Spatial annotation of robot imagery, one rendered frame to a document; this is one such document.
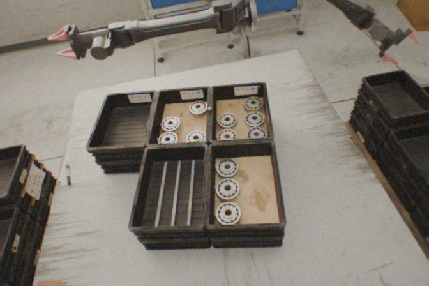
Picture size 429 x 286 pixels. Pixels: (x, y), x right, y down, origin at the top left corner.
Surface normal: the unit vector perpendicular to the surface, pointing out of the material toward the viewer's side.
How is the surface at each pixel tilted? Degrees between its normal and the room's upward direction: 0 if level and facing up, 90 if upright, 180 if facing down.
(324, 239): 0
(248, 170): 0
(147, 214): 0
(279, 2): 90
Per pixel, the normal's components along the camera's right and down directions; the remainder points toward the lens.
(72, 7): 0.16, 0.72
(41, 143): -0.11, -0.66
